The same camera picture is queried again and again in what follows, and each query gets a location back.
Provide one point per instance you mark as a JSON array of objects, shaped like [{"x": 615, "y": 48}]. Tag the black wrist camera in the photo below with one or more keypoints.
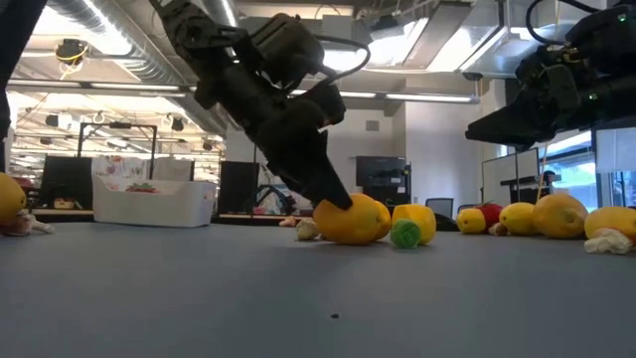
[
  {"x": 288, "y": 50},
  {"x": 611, "y": 30}
]

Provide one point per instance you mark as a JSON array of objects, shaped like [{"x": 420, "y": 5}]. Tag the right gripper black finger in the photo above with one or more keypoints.
[{"x": 517, "y": 126}]

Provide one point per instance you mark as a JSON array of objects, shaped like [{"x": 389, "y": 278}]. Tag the black aluminium table frame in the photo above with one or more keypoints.
[{"x": 248, "y": 220}]

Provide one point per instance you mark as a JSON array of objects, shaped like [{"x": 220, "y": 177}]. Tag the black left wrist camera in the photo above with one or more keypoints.
[{"x": 288, "y": 50}]

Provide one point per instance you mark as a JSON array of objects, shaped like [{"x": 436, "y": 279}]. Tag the large orange-yellow toy lemon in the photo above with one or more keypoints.
[
  {"x": 559, "y": 216},
  {"x": 348, "y": 226}
]

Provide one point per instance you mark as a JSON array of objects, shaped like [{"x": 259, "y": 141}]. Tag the person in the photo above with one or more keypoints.
[{"x": 549, "y": 176}]

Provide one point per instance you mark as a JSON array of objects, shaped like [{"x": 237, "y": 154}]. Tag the small red strawberry toy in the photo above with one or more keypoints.
[{"x": 141, "y": 188}]

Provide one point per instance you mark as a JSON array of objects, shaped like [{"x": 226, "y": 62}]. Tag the long ceiling light strip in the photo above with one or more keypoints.
[{"x": 134, "y": 86}]

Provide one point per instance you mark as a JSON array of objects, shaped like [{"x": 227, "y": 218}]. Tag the small cream toy mushroom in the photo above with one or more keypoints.
[
  {"x": 15, "y": 226},
  {"x": 42, "y": 228}
]

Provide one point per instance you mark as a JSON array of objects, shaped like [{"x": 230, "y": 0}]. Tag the black upright panel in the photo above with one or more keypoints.
[{"x": 238, "y": 186}]

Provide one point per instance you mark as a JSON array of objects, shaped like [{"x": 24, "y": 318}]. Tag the yellow blocky toy fruit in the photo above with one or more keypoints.
[{"x": 425, "y": 219}]

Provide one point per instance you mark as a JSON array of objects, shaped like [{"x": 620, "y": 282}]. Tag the red plush tomato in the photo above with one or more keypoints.
[{"x": 492, "y": 214}]

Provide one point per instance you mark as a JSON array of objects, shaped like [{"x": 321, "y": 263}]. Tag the white plastic basket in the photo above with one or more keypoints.
[{"x": 159, "y": 209}]

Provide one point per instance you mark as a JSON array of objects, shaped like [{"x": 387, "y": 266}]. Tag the green round toy vegetable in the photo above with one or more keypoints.
[{"x": 405, "y": 234}]

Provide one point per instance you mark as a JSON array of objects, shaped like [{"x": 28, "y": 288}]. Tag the cream green toy vegetable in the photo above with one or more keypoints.
[{"x": 307, "y": 230}]

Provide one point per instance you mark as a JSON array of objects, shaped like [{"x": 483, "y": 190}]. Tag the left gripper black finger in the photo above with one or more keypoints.
[{"x": 308, "y": 174}]

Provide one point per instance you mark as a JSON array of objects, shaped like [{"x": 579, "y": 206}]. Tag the silver ventilation duct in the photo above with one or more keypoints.
[{"x": 139, "y": 54}]

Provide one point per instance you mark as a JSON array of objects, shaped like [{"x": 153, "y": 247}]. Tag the black metal frame rig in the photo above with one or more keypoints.
[{"x": 116, "y": 125}]

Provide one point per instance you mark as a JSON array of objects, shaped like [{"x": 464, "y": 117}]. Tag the white printed cloth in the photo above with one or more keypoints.
[{"x": 119, "y": 166}]

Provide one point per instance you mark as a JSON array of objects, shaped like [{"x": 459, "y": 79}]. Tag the black ceiling device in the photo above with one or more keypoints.
[{"x": 69, "y": 50}]

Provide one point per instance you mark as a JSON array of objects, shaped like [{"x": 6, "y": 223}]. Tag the grey office chair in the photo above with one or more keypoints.
[{"x": 439, "y": 206}]

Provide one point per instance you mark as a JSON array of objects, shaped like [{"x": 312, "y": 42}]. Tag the white board partition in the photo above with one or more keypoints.
[{"x": 502, "y": 179}]

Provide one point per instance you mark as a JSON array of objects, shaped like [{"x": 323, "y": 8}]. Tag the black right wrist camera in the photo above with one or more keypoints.
[{"x": 611, "y": 30}]

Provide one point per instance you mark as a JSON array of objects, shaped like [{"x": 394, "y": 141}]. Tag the white toy mushroom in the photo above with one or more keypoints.
[{"x": 607, "y": 242}]

